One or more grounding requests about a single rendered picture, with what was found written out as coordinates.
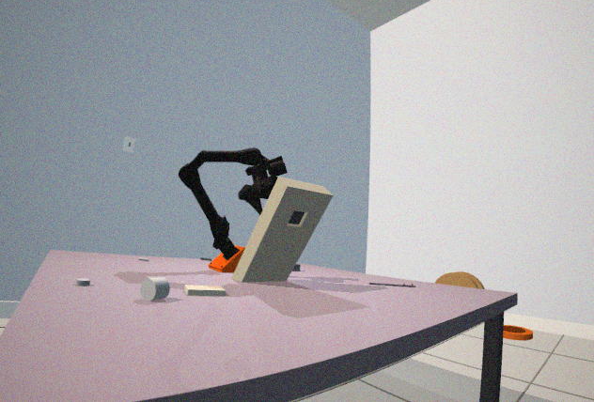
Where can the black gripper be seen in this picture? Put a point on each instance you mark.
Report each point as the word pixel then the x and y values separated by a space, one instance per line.
pixel 252 194

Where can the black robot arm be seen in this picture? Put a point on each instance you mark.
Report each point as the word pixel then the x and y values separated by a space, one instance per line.
pixel 250 156

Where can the beige service panel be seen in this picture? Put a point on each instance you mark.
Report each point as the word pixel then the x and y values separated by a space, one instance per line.
pixel 284 227

